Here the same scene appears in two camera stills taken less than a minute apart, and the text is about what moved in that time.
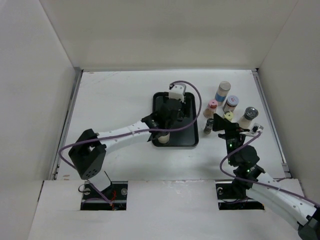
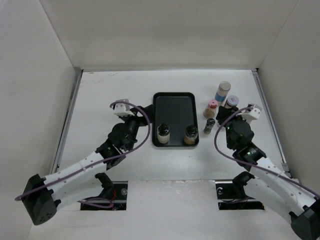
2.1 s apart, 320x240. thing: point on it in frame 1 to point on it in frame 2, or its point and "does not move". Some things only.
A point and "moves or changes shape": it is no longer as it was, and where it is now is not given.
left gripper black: (181, 114) to (142, 120)
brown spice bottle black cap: (250, 113) moves or changes shape
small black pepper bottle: (208, 128) does not move
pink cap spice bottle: (209, 112) does not move
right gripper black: (219, 123) to (224, 113)
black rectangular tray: (188, 137) does not move
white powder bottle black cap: (163, 138) does not move
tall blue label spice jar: (220, 96) does not move
